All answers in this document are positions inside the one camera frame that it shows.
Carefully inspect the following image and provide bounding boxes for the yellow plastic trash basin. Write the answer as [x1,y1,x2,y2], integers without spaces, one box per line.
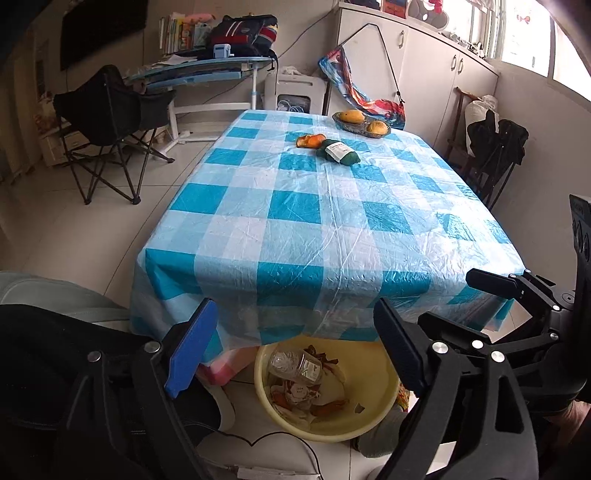
[254,336,401,443]

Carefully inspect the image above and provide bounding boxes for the clear plastic bottle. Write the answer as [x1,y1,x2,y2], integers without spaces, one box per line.
[269,349,324,386]

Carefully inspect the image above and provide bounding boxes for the white cabinet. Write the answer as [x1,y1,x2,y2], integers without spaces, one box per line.
[335,2,499,154]

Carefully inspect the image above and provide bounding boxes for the small blue desk device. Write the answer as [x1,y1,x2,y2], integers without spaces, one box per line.
[212,44,232,59]

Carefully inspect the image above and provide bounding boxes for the dark fruit basket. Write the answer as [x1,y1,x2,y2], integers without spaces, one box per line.
[332,112,392,139]

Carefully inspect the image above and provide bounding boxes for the green cloth with label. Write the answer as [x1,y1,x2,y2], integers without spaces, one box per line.
[318,139,361,167]

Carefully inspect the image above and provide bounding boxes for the wall mounted television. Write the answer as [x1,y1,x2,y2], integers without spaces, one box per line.
[59,0,148,71]

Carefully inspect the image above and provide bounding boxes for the black folding camp chair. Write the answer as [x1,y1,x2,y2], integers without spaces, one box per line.
[53,65,176,205]

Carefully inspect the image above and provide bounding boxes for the right mango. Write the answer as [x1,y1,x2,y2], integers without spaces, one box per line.
[367,120,390,136]

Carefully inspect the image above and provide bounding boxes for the white sack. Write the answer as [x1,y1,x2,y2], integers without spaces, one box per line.
[465,95,500,156]

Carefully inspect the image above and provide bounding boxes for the person's right hand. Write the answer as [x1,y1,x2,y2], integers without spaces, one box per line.
[547,400,590,447]

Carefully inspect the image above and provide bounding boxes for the left mango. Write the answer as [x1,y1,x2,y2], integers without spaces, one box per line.
[338,109,366,124]

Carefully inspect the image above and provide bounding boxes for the blue study desk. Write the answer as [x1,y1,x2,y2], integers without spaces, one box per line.
[125,56,276,154]

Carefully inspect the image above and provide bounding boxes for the orange peel piece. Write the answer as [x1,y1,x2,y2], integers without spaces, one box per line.
[295,134,327,149]

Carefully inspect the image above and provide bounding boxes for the red snack bag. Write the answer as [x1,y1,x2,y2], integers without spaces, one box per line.
[304,345,339,371]

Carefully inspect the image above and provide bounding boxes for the colourful knitted item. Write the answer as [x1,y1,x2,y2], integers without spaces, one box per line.
[394,384,411,412]

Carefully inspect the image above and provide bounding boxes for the dark folded chairs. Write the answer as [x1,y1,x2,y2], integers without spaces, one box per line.
[444,87,529,209]

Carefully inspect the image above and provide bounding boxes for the row of books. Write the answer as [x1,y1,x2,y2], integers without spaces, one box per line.
[158,14,212,55]

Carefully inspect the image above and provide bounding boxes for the mango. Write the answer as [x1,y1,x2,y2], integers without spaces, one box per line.
[338,109,366,124]
[367,120,390,136]

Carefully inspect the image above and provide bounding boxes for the dark striped backpack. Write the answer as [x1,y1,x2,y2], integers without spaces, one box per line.
[206,15,279,60]

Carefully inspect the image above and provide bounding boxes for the blue white checkered tablecloth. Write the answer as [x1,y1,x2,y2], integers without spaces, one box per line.
[130,111,524,362]

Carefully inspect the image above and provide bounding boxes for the colourful hanging bag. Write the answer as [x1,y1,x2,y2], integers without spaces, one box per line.
[317,45,408,131]

